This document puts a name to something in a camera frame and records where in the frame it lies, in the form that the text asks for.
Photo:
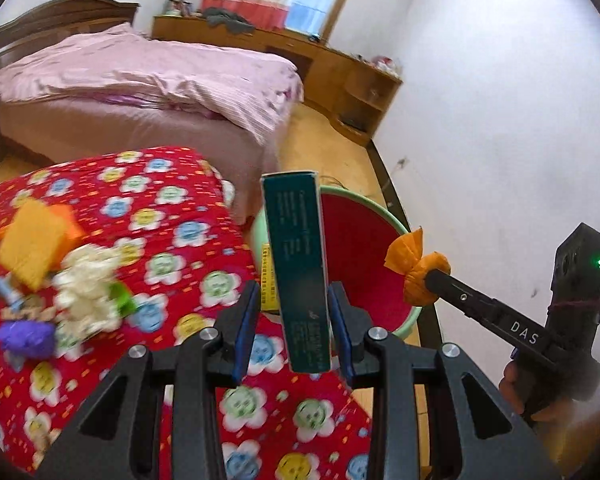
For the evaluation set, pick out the red bin with green rim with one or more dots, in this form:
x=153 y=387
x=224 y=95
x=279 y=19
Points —
x=360 y=240

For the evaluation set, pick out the light blue cap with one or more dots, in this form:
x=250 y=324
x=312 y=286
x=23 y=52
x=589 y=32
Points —
x=5 y=294

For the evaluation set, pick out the grey clothing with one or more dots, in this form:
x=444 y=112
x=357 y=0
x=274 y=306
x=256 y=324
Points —
x=227 y=20

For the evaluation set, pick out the purple crumpled paper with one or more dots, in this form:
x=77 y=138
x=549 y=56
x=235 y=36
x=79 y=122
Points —
x=25 y=339

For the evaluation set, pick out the dark wooden bed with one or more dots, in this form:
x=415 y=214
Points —
x=130 y=125

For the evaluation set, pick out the wooden corner shelf unit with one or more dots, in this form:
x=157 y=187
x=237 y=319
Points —
x=370 y=95

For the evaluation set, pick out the white crumpled paper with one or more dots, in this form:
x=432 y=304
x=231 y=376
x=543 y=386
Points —
x=87 y=285

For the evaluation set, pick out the small items on shelf unit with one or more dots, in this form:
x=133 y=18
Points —
x=387 y=66

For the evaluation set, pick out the pink duvet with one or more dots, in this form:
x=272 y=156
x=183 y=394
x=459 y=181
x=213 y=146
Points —
x=155 y=70

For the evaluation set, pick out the green plastic scrap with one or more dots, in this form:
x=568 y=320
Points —
x=122 y=300

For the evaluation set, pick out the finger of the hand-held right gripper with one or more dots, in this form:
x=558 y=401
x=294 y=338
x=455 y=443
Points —
x=465 y=297

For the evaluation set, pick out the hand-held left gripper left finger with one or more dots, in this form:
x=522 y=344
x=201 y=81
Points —
x=245 y=325

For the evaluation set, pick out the person's right hand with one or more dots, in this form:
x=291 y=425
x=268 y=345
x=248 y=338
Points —
x=511 y=385

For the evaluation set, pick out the long wooden desk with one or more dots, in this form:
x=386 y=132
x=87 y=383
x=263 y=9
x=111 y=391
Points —
x=280 y=47

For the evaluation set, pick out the yellow orange sponge cloth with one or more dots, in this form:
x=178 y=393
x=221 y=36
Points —
x=32 y=242

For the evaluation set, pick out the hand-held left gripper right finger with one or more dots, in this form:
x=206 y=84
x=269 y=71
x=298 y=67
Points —
x=341 y=330

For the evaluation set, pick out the teal carton box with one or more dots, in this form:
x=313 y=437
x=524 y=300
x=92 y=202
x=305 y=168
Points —
x=295 y=260

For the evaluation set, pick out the yellow label carton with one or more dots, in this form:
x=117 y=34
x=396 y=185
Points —
x=270 y=280

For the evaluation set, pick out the orange wrapper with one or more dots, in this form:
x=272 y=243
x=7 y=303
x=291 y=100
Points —
x=420 y=275

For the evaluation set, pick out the red floral blanket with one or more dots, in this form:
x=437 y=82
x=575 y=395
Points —
x=180 y=200

